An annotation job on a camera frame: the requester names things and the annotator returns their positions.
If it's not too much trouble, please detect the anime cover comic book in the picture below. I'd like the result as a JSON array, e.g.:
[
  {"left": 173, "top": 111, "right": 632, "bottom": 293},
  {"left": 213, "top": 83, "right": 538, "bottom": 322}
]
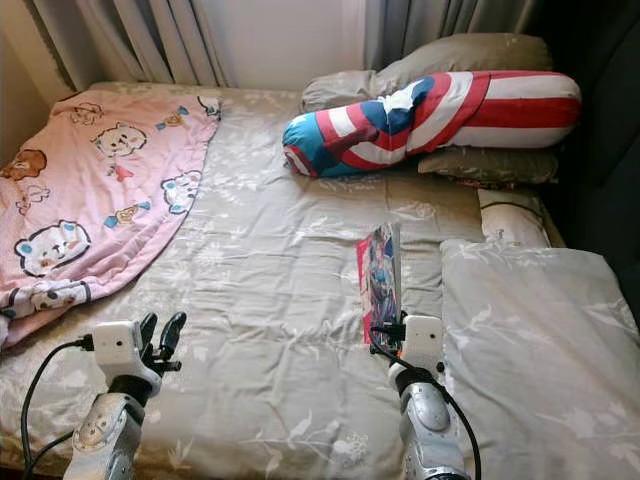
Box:
[{"left": 356, "top": 222, "right": 403, "bottom": 346}]

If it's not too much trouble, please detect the large grey floral pillow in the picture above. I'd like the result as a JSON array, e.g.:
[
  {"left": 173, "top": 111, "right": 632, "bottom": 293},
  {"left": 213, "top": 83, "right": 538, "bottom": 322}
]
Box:
[{"left": 440, "top": 238, "right": 640, "bottom": 480}]

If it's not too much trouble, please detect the bed with grey floral sheet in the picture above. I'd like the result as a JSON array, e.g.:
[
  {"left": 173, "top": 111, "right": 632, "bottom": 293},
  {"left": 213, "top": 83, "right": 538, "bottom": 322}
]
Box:
[{"left": 0, "top": 82, "right": 640, "bottom": 480}]

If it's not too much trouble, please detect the pink cartoon print blanket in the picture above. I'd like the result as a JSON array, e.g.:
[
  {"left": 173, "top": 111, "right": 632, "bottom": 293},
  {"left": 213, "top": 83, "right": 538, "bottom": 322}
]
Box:
[{"left": 0, "top": 90, "right": 223, "bottom": 349}]

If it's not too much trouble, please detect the beige rolled pillow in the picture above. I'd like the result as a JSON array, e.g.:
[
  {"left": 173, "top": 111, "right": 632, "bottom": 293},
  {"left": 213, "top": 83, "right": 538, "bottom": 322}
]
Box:
[{"left": 477, "top": 188, "right": 551, "bottom": 249}]

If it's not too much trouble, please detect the flat grey floral pillow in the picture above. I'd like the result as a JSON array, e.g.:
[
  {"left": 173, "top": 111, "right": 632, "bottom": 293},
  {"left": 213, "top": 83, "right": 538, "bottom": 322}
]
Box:
[{"left": 417, "top": 146, "right": 561, "bottom": 187}]

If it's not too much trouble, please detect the small grey pillow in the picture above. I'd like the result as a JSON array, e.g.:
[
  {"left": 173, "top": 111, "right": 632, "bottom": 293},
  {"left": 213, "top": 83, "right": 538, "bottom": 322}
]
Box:
[{"left": 300, "top": 70, "right": 379, "bottom": 113}]

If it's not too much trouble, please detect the red white blue bolster pillow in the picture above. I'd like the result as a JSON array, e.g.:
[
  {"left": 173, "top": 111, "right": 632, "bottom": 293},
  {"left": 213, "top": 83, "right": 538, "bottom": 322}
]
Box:
[{"left": 282, "top": 68, "right": 583, "bottom": 181}]

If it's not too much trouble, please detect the grey pleated curtain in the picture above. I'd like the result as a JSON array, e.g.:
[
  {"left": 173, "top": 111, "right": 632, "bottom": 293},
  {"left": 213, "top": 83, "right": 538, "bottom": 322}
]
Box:
[
  {"left": 365, "top": 0, "right": 541, "bottom": 73},
  {"left": 30, "top": 0, "right": 229, "bottom": 89}
]

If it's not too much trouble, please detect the plump grey pillow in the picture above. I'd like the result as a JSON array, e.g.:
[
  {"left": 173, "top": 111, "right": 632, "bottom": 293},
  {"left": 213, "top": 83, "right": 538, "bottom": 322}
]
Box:
[{"left": 370, "top": 33, "right": 553, "bottom": 99}]

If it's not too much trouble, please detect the black padded cushion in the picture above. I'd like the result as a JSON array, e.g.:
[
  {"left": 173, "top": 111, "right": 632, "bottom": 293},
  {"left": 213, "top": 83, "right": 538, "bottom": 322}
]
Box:
[{"left": 525, "top": 0, "right": 640, "bottom": 251}]

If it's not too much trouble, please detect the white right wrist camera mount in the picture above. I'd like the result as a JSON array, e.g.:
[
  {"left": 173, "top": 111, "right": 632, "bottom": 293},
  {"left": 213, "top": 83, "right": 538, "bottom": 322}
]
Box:
[{"left": 400, "top": 314, "right": 444, "bottom": 373}]

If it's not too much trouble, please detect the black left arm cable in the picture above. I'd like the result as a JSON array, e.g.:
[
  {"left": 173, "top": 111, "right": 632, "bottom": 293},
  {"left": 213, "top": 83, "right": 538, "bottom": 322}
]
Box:
[{"left": 20, "top": 335, "right": 96, "bottom": 480}]

